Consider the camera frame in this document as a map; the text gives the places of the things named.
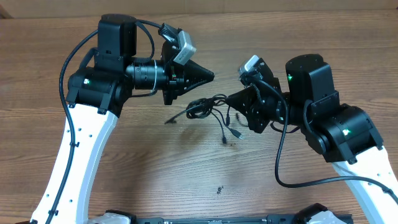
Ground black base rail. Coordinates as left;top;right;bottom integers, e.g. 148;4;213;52
90;202;354;224

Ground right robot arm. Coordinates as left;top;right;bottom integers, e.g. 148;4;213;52
226;54;397;223

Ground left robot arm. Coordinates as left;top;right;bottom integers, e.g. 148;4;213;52
30;14;215;224

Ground thick black USB cable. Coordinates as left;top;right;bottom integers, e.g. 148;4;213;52
164;94;245;141

